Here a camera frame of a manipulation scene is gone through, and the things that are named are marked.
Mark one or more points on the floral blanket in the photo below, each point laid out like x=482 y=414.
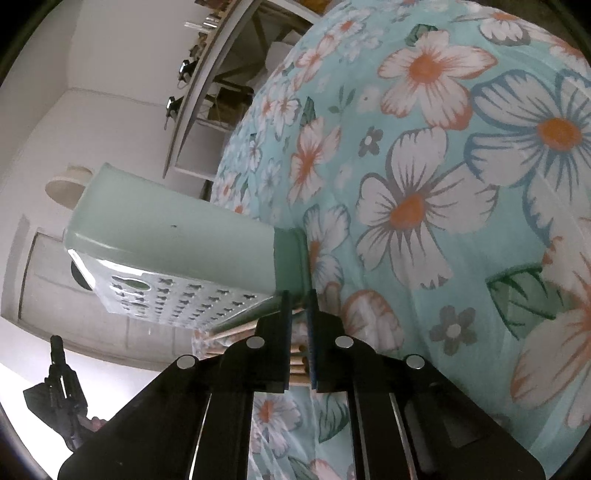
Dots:
x=461 y=230

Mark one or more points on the white sack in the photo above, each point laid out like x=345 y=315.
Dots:
x=279 y=50

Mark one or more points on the bundle of wooden chopsticks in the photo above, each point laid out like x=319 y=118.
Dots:
x=298 y=369

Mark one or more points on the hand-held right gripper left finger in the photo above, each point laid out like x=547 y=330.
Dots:
x=286 y=323

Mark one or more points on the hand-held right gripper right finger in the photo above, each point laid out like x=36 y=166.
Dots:
x=313 y=323

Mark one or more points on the white table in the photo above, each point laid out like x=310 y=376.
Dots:
x=189 y=104

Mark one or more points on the person's left hand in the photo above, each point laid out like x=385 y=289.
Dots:
x=94 y=422

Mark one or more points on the black camera device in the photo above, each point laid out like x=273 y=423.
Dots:
x=186 y=68
x=171 y=107

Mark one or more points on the green plastic utensil holder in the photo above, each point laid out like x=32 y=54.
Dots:
x=184 y=230

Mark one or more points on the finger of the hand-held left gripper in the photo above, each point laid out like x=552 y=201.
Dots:
x=57 y=350

